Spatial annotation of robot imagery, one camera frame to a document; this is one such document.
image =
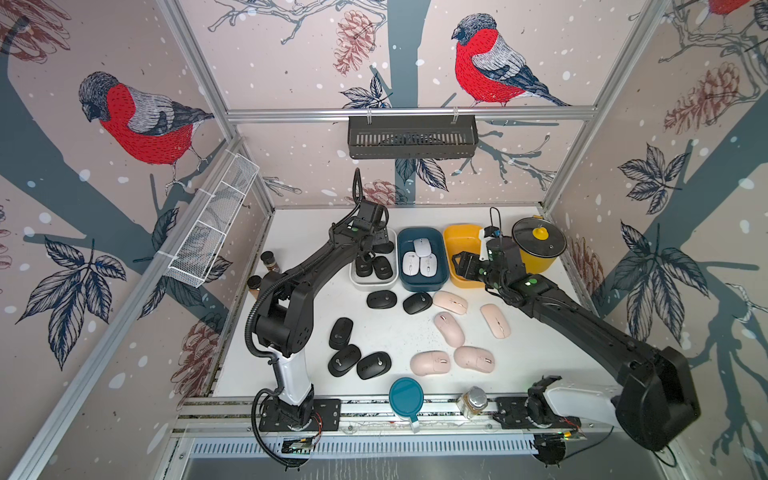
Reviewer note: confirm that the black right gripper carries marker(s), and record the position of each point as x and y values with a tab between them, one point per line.
468	259

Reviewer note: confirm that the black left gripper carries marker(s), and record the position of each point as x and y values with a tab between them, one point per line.
381	233

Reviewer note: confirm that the white mouse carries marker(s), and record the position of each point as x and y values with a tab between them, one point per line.
410	264
428	265
422	247

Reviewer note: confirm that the black mouse small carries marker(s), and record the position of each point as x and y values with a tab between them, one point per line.
382	268

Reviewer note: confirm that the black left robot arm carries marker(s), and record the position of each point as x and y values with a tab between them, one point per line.
280	324

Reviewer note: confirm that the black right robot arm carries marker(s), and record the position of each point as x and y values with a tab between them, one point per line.
653	398

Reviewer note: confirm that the yellow storage box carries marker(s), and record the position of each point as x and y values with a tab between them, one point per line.
459	238

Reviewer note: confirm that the teal storage box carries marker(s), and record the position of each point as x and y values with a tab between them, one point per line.
420	283

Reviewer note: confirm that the white storage box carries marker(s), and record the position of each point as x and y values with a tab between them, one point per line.
372	282

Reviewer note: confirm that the pink mouse top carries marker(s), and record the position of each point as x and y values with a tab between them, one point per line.
450	302

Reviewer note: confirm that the black mouse beside pink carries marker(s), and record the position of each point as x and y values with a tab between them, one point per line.
417	302

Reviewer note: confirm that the yellow pot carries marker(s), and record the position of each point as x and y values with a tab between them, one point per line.
535	265

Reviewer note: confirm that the glass lid yellow knob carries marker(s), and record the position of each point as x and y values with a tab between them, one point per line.
538	237

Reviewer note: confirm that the spice jar dark lid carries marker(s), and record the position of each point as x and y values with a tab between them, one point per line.
269	261

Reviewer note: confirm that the spice jar brown contents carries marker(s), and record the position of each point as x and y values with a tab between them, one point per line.
254	283

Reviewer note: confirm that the glass jar silver lid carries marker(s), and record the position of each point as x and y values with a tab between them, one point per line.
472	402

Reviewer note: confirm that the teal round lid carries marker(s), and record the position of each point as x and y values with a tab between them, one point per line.
406	399

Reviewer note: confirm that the black hanging wire basket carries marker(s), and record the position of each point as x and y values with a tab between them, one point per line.
412	137

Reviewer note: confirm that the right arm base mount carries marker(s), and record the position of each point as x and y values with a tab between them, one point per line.
531	411

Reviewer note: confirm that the white wire mesh shelf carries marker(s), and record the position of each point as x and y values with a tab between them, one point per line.
193	262

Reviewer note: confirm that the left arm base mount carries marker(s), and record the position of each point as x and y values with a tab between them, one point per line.
275	415

